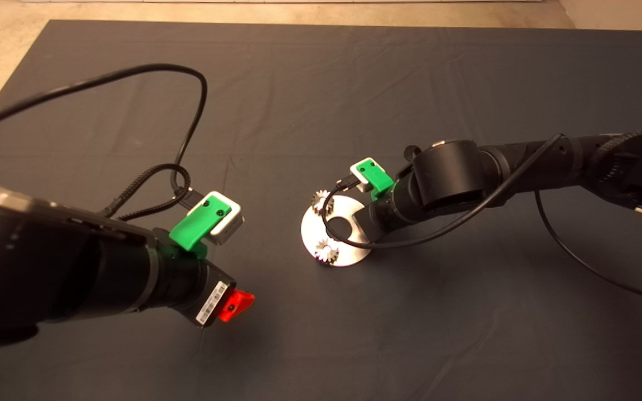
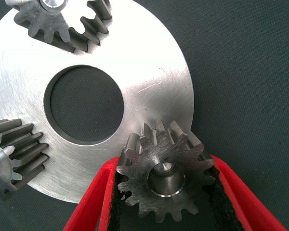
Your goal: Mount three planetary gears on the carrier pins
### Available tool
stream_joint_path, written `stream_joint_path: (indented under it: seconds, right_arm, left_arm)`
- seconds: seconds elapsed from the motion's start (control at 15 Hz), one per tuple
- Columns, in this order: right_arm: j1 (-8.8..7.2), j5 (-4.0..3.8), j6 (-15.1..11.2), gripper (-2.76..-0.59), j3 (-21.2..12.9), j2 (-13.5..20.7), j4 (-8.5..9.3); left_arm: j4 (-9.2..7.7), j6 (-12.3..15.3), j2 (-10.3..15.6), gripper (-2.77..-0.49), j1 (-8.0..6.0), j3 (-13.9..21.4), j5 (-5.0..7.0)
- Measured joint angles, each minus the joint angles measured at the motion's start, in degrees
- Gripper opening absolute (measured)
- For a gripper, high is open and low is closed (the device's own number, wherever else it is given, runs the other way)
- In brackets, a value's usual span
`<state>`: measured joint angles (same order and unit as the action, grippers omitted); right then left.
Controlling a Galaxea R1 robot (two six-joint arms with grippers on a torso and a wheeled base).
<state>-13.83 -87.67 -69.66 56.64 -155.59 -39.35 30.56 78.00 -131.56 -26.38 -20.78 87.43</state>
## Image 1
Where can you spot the round metal carrier plate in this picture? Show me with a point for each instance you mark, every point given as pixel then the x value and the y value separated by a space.
pixel 349 253

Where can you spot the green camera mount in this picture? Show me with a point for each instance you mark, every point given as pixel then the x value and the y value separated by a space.
pixel 197 224
pixel 379 178

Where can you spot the silver left camera box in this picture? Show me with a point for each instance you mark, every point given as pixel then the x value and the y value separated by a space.
pixel 230 227

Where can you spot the silver camera box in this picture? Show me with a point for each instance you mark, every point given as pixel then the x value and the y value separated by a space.
pixel 361 181
pixel 230 227

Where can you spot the green right camera mount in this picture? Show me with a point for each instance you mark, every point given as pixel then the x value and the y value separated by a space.
pixel 379 178

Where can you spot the silver right camera box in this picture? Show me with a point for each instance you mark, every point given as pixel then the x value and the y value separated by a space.
pixel 361 181

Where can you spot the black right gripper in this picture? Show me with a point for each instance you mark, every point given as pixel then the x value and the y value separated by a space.
pixel 393 211

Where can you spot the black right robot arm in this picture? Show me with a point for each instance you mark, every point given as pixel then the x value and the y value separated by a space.
pixel 521 167

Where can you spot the dark grey table cloth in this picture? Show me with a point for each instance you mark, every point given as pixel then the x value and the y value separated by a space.
pixel 410 334

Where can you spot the green left camera mount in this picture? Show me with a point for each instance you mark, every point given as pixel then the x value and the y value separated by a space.
pixel 197 224

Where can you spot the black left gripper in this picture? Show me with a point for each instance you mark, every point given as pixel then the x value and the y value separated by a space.
pixel 186 283

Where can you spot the steel planetary gear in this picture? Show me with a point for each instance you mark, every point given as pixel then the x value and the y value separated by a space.
pixel 317 201
pixel 326 253

